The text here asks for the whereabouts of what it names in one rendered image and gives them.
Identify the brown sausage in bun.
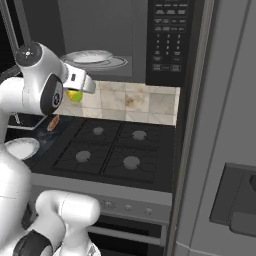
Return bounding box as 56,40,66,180
46,114,61,132

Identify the black microwave door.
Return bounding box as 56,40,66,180
0,0,34,77

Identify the silver oven door handle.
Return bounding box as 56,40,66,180
87,225,168,247

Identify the grey fridge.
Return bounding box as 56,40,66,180
165,0,256,256

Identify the black gas hob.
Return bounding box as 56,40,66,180
30,116,177,193

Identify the black rectangular tray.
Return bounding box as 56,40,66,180
6,112,48,131

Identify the white plate in microwave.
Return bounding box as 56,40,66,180
60,49,115,66

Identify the glass microwave turntable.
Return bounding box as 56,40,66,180
63,54,130,70

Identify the silver oven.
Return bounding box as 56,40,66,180
29,172,173,256

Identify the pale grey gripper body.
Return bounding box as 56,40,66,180
77,69,97,95

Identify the yellow green round food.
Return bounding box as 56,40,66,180
65,88,84,104

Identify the black microwave oven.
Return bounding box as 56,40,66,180
20,0,206,88

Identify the black oven door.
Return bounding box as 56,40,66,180
85,214,168,256

